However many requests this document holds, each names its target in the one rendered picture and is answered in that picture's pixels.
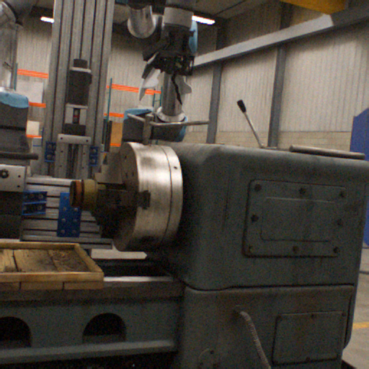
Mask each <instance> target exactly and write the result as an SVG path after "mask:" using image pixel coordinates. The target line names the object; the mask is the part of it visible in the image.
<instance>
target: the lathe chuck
mask: <svg viewBox="0 0 369 369"><path fill-rule="evenodd" d="M140 144H142V143H129V142H127V143H124V144H123V145H121V147H120V163H121V172H122V181H125V183H126V187H127V191H133V192H143V191H144V190H148V193H149V198H148V207H146V210H142V207H139V206H128V205H126V206H125V209H124V211H123V212H122V213H120V215H119V218H118V223H117V228H116V232H115V237H114V241H113V244H114V246H115V248H116V249H117V250H118V251H119V252H154V251H155V250H156V248H157V247H158V246H159V245H160V243H161V240H163V237H164V234H165V232H166V227H167V224H168V220H169V211H170V204H171V177H170V171H169V163H168V161H167V157H166V154H165V153H164V150H162V148H161V147H160V146H157V145H151V144H148V145H149V146H142V145H140ZM145 236H150V237H151V238H152V240H151V242H149V243H147V244H142V243H141V242H140V240H141V239H142V238H143V237H145Z"/></svg>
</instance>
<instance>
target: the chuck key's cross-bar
mask: <svg viewBox="0 0 369 369"><path fill-rule="evenodd" d="M127 116H128V117H129V118H132V119H134V120H136V121H138V122H141V123H145V120H146V119H145V118H142V117H138V116H135V115H131V114H128V115H127ZM148 124H149V125H151V126H154V127H157V128H168V127H179V126H190V125H209V124H210V121H209V119H208V120H198V121H189V122H179V123H161V124H158V123H154V122H149V123H148Z"/></svg>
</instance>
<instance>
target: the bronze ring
mask: <svg viewBox="0 0 369 369"><path fill-rule="evenodd" d="M98 188H100V189H101V190H106V189H107V188H106V186H105V184H97V180H96V178H92V180H87V179H82V180H81V181H78V180H75V181H71V183H70V187H69V195H68V201H69V205H70V207H74V208H77V207H79V208H80V209H89V210H90V211H91V212H94V211H95V208H96V207H97V206H104V205H105V203H98V202H97V198H98Z"/></svg>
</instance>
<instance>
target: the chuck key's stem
mask: <svg viewBox="0 0 369 369"><path fill-rule="evenodd" d="M152 121H154V116H153V115H146V120H145V125H144V129H143V134H142V136H143V137H144V138H143V142H142V145H143V146H147V145H148V138H149V137H150V134H151V125H149V124H148V123H149V122H152Z"/></svg>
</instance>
